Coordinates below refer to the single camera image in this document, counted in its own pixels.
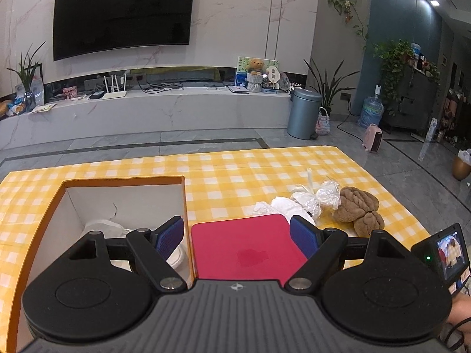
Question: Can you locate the orange cardboard box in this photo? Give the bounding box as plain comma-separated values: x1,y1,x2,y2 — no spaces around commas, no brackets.
1,176,188,352

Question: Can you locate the pastel woven basket bag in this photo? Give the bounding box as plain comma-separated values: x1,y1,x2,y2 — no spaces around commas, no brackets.
315,107,331,136

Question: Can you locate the green picture card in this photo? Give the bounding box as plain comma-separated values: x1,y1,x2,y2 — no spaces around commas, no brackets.
234,56,279,87

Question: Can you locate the pink space heater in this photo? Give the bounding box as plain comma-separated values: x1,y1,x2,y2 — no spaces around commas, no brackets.
362,124,382,152

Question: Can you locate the clear plastic bagged cloth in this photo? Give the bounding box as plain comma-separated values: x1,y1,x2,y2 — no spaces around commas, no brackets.
315,180,341,210

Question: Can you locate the potted plant by bin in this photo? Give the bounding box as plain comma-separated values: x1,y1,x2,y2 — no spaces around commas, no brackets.
304,58,360,114

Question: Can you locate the camera screen on gripper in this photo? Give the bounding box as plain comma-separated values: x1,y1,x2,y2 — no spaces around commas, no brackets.
410,223,470,297

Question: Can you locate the blue water jug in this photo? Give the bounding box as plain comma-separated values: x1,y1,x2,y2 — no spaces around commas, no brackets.
358,84,384,128

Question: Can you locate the blue grey trash can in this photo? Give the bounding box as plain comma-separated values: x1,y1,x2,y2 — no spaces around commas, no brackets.
287,88,322,140

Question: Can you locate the teddy bear on console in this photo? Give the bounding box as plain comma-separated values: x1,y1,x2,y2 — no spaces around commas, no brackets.
245,58,265,75

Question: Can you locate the white wifi router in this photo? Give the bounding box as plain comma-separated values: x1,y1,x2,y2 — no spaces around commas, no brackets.
102,74,127,100

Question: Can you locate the white tissue paper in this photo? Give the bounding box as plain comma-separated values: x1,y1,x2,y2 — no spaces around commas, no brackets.
252,197,315,225

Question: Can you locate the black wall television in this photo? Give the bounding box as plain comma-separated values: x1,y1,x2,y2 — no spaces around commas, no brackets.
53,0,193,61

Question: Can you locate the yellow checkered tablecloth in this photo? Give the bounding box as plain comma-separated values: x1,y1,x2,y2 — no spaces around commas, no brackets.
1,146,428,352

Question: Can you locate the white marble tv console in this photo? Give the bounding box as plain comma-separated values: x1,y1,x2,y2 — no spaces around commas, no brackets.
1,88,291,149

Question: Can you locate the white round towel pad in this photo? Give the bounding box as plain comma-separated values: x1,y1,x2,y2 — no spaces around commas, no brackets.
80,219,189,275

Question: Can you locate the green plant on console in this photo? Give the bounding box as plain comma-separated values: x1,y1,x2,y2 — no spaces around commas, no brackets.
8,42,46,112

